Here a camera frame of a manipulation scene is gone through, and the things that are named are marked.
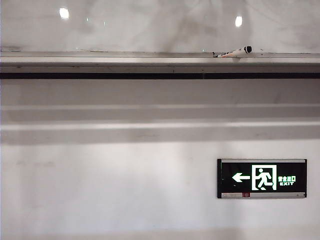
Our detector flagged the white marker black cap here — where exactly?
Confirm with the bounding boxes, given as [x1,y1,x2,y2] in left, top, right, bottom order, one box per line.
[212,45,254,60]

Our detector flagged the illuminated green exit sign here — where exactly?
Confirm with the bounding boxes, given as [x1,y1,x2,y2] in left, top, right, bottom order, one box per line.
[216,158,308,200]

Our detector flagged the aluminium whiteboard marker tray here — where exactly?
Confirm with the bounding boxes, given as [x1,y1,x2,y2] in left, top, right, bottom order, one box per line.
[0,50,320,81]

